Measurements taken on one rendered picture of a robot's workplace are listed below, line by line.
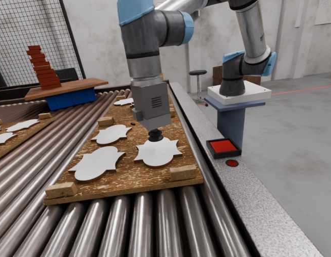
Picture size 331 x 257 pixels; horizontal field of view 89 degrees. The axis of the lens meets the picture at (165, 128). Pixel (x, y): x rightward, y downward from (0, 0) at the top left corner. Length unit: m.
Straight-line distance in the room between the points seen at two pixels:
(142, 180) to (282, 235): 0.27
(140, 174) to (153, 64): 0.25
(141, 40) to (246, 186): 0.37
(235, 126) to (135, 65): 0.87
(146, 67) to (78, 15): 4.82
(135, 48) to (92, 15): 4.71
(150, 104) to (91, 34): 4.71
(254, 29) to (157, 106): 0.59
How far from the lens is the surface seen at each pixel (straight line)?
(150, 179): 0.40
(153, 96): 0.38
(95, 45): 5.03
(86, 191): 0.43
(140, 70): 0.38
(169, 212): 0.36
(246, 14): 0.83
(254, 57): 0.96
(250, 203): 0.39
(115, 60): 4.94
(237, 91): 1.08
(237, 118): 1.12
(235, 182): 0.42
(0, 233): 0.51
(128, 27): 0.39
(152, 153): 0.47
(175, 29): 0.44
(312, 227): 1.66
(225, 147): 0.51
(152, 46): 0.39
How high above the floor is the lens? 1.20
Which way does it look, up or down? 25 degrees down
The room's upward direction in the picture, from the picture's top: 7 degrees counter-clockwise
